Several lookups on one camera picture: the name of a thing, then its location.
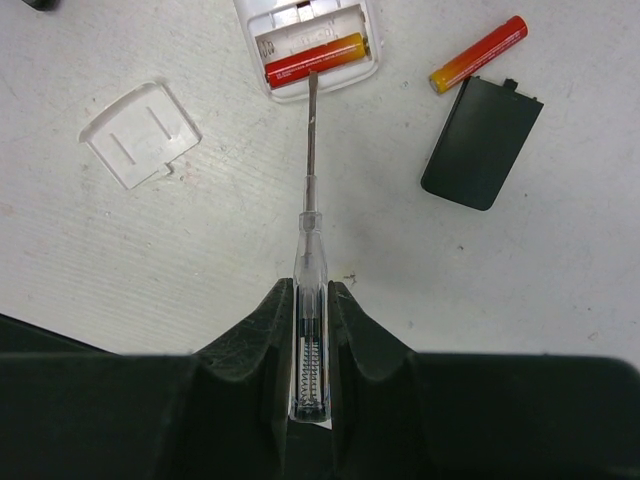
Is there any red yellow battery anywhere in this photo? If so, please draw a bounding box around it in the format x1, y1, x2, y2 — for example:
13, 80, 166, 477
265, 33, 369, 89
429, 15, 528, 95

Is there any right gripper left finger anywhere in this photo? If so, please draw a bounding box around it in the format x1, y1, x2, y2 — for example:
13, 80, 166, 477
1, 279, 293, 479

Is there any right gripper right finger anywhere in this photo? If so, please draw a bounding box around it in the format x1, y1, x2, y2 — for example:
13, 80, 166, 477
328, 282, 639, 479

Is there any black battery cover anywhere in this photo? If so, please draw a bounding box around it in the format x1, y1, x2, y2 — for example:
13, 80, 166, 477
420, 76, 543, 211

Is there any white red remote control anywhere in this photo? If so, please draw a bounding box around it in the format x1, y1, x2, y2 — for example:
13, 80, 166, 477
234, 0, 382, 103

